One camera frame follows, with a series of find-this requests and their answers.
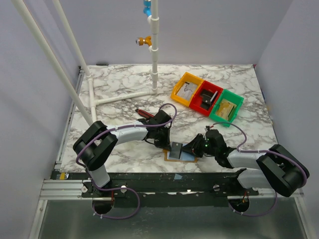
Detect mustard yellow card holder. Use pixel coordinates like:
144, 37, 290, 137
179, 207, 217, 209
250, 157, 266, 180
163, 149, 197, 163

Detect black credit card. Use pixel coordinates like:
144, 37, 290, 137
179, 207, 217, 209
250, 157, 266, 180
169, 142, 183, 160

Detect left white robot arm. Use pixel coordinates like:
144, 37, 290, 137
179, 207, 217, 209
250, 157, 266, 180
73, 110, 172, 188

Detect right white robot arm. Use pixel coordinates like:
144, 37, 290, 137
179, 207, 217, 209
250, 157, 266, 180
181, 129, 310, 197

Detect gold cards in green bin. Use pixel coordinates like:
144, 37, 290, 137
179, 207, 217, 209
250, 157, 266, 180
216, 99, 237, 120

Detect cards in yellow bin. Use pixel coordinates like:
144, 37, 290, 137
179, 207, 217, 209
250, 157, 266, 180
176, 82, 197, 101

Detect red black utility knife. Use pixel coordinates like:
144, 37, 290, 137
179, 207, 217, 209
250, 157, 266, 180
135, 109, 154, 119

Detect green plastic bin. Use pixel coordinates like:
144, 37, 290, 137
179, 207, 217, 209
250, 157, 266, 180
209, 89, 244, 127

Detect black items in red bin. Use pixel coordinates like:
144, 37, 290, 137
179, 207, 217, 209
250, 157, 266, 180
200, 90, 218, 110

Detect red plastic bin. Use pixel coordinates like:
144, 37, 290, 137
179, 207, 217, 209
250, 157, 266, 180
189, 81, 223, 117

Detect yellow plastic bin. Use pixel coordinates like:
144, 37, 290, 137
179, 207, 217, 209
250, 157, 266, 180
170, 72, 204, 107

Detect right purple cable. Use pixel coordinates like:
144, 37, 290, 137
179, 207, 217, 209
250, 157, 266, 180
204, 121, 309, 217

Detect purple cable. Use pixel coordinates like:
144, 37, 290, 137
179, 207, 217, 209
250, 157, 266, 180
204, 121, 309, 217
75, 103, 178, 220

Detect black mounting rail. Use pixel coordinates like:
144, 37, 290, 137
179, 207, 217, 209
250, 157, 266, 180
41, 170, 258, 209

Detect white PVC pipe frame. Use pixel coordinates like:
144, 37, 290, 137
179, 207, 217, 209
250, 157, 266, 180
12, 0, 160, 125

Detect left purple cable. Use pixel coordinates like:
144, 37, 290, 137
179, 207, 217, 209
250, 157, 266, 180
75, 103, 178, 220

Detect orange camera on pole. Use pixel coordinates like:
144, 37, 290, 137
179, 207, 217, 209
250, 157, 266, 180
136, 36, 152, 46

